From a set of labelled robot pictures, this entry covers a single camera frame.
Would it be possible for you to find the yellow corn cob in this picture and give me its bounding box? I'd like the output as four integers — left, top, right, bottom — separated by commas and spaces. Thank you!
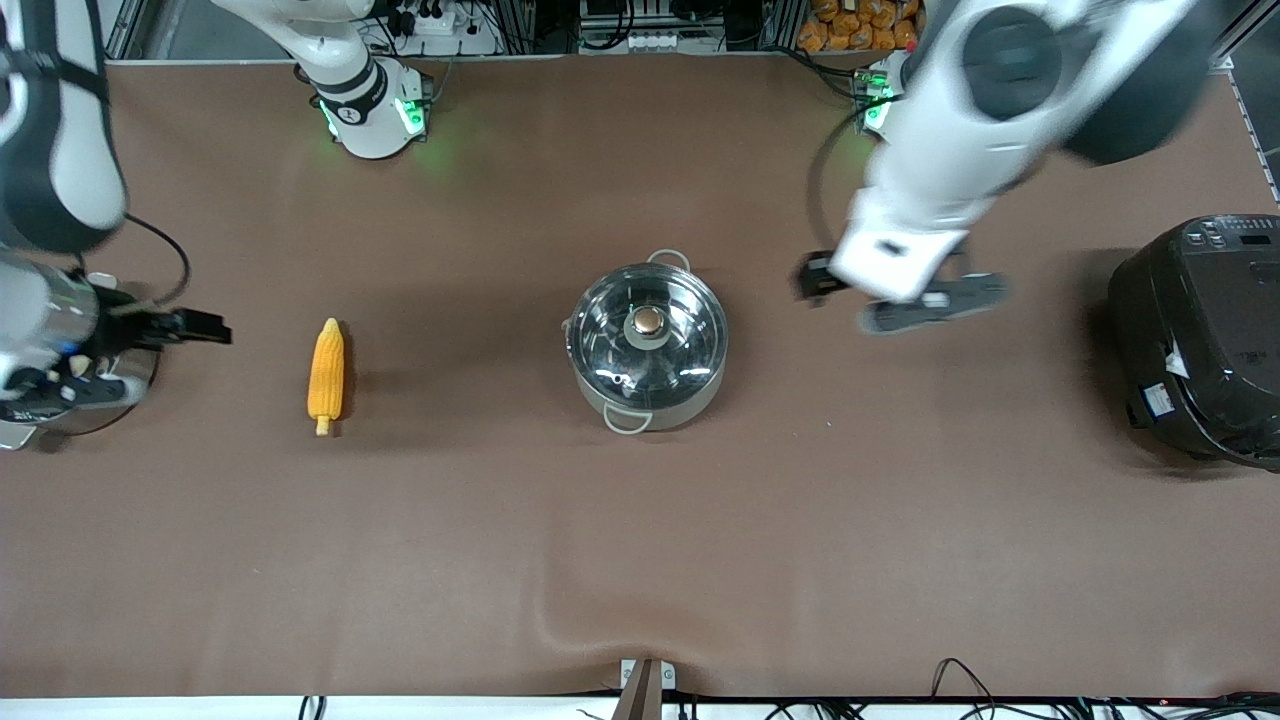
307, 318, 346, 437

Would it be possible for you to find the glass pot lid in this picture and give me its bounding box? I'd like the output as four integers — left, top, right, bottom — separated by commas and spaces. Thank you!
567, 264, 728, 407

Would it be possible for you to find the steel steamer pot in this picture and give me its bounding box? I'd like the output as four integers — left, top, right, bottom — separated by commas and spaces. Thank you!
0, 272, 161, 451

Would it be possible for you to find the stainless steel pot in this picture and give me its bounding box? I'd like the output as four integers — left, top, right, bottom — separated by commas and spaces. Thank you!
565, 250, 729, 434

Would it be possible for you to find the bag of orange fruit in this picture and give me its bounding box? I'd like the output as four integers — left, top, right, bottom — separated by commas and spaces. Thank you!
797, 0, 922, 53

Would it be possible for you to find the black rice cooker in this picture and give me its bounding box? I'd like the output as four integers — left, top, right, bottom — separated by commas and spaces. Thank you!
1107, 214, 1280, 471

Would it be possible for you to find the brown table cloth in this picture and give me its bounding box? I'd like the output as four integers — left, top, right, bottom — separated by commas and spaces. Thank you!
0, 55, 1280, 699

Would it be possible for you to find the white power strip with plugs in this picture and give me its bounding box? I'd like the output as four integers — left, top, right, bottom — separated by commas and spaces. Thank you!
385, 0, 501, 57

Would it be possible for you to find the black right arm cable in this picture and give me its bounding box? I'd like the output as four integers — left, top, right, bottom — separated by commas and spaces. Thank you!
122, 212, 191, 309

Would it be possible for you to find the looped black cable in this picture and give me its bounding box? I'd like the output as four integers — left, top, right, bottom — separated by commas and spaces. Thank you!
930, 657, 1003, 706

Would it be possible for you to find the metal table clamp bracket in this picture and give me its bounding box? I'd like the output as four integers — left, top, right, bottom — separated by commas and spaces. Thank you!
612, 657, 678, 720

